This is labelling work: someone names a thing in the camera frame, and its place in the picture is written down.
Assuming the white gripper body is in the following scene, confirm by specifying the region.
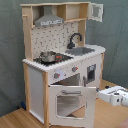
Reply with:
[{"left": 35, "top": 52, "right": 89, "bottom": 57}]
[{"left": 98, "top": 86, "right": 128, "bottom": 106}]

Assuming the white oven door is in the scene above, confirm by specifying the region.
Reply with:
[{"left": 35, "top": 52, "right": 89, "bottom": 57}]
[{"left": 49, "top": 85, "right": 96, "bottom": 128}]

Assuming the white microwave door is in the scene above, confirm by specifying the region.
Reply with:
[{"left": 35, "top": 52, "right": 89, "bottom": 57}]
[{"left": 91, "top": 3, "right": 103, "bottom": 22}]

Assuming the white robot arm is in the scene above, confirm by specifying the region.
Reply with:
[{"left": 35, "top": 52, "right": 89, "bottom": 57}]
[{"left": 98, "top": 86, "right": 128, "bottom": 107}]

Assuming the wooden toy kitchen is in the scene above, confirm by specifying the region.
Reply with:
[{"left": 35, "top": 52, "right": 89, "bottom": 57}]
[{"left": 22, "top": 2, "right": 105, "bottom": 128}]

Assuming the white fridge door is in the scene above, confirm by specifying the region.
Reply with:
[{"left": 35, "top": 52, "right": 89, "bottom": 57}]
[{"left": 80, "top": 55, "right": 102, "bottom": 88}]

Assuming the right red stove knob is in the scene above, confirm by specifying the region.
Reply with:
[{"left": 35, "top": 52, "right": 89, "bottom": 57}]
[{"left": 71, "top": 65, "right": 78, "bottom": 73}]

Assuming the red stove knob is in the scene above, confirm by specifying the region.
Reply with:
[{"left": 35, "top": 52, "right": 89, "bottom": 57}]
[
  {"left": 71, "top": 65, "right": 78, "bottom": 73},
  {"left": 54, "top": 73, "right": 60, "bottom": 79}
]

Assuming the grey toy sink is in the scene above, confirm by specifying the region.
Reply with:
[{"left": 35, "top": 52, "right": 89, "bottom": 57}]
[{"left": 66, "top": 47, "right": 94, "bottom": 56}]

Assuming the left red stove knob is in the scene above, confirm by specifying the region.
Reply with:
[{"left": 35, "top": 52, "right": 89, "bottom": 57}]
[{"left": 54, "top": 73, "right": 60, "bottom": 79}]

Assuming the black stove top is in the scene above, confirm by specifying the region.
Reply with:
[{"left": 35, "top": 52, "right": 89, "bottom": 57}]
[{"left": 34, "top": 53, "right": 70, "bottom": 65}]

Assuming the black toy faucet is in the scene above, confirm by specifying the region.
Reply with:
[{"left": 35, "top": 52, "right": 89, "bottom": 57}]
[{"left": 67, "top": 33, "right": 83, "bottom": 49}]

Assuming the silver toy pot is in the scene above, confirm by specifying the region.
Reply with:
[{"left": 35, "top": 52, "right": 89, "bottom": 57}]
[{"left": 40, "top": 51, "right": 56, "bottom": 62}]

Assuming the grey range hood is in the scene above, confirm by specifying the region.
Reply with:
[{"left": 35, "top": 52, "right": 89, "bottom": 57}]
[{"left": 35, "top": 5, "right": 64, "bottom": 27}]

